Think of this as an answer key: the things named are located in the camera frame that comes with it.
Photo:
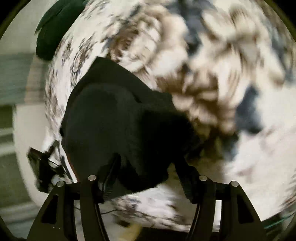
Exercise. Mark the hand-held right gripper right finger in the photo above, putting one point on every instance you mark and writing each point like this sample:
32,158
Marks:
201,192

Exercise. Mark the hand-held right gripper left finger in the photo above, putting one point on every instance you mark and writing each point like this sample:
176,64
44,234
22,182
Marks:
92,197

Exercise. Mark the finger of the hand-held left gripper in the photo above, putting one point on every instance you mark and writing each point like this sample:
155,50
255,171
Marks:
66,172

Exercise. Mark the black sweater with white bands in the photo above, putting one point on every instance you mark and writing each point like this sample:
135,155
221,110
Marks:
120,120

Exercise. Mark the striped curtain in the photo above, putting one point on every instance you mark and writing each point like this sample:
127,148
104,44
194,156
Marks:
20,78

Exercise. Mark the floral quilt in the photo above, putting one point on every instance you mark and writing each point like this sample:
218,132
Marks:
231,69

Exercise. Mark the dark green blanket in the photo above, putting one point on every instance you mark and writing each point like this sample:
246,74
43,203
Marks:
53,30

